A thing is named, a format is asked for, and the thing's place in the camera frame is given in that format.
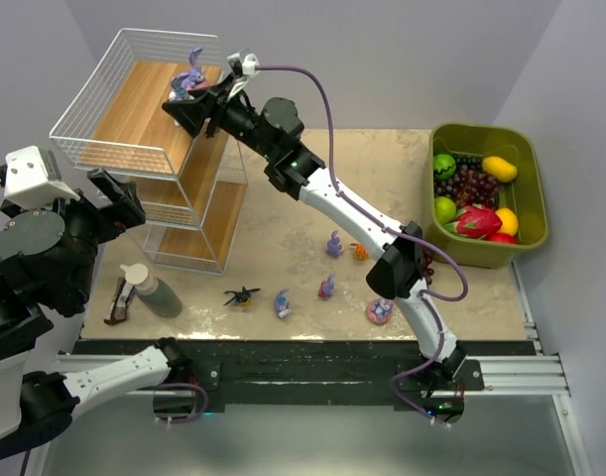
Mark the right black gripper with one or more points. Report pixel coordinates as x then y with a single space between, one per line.
211 113

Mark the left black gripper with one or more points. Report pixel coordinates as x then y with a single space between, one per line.
122 209

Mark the small purple bunny toy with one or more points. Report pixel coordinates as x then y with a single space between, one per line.
282 306

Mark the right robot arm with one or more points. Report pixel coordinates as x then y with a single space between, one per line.
292 168

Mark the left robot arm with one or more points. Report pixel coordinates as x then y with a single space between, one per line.
47 257

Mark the green bottle white cap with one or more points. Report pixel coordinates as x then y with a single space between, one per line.
155 294

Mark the brown chocolate bar wrapper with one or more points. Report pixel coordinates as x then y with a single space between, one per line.
122 298

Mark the purple bunny standing toy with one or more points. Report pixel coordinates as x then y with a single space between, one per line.
334 248

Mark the purple bunny with red heart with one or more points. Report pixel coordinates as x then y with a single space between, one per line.
326 288

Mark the orange dragon toy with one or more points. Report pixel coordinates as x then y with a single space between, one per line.
359 251

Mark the green watermelon toy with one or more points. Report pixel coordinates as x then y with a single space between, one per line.
443 166

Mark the green lime toy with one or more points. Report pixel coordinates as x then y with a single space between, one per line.
444 209

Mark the bunny on pink donut front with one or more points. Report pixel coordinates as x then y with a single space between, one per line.
379 311

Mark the red grape bunch on table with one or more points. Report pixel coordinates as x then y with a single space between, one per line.
427 268

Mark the dark blue grape bunch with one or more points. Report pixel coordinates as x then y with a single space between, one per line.
468 161

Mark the red grape bunch in bin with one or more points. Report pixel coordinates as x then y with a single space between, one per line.
470 187

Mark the pink dragon fruit toy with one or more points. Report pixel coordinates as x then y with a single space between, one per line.
474 222

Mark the green plastic bin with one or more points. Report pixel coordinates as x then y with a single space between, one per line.
524 195

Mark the yellow mango toy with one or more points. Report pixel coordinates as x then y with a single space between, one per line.
501 169

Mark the red apple toy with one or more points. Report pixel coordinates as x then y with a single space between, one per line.
502 238

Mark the yellow lemon toy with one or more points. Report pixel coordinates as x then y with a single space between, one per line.
509 221

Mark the white wire wooden shelf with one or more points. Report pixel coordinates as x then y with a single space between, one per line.
192 189

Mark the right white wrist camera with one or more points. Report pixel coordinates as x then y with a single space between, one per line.
244 66

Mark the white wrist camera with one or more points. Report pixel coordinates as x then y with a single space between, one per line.
31 179
244 66

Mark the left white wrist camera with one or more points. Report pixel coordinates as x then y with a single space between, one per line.
31 179

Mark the black mounting base rail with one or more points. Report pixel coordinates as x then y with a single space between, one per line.
215 375

